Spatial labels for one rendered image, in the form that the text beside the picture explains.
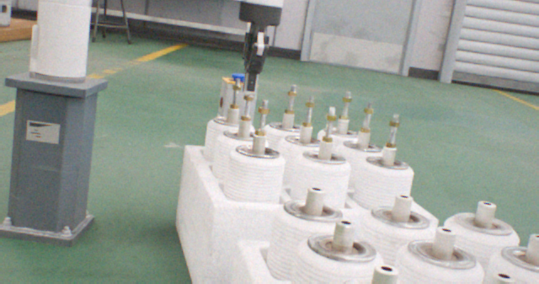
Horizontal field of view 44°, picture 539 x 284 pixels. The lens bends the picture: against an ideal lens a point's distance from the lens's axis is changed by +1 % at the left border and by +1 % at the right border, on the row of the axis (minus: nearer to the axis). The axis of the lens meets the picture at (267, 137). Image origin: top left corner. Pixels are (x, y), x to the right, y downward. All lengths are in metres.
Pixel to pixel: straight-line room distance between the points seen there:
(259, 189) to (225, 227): 0.09
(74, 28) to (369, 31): 5.07
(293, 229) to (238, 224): 0.26
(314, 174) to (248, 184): 0.11
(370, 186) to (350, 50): 5.05
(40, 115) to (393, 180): 0.64
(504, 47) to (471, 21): 0.38
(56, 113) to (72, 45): 0.13
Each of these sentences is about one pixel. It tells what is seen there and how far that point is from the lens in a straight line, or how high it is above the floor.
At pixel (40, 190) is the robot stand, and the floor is 0.10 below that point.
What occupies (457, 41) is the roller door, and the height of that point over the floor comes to 0.38.
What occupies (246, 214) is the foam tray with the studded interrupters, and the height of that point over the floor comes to 0.17.
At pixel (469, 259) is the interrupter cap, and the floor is 0.25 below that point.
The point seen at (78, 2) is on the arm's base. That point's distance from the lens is 1.25.
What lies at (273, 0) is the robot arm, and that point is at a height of 0.50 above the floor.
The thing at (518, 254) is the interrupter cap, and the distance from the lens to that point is 0.84.
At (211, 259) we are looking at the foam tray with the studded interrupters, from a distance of 1.06.
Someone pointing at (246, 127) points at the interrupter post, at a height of 0.27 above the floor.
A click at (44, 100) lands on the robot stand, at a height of 0.27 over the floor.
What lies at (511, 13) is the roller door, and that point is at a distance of 6.37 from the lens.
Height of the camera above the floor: 0.50
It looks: 12 degrees down
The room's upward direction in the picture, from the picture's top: 8 degrees clockwise
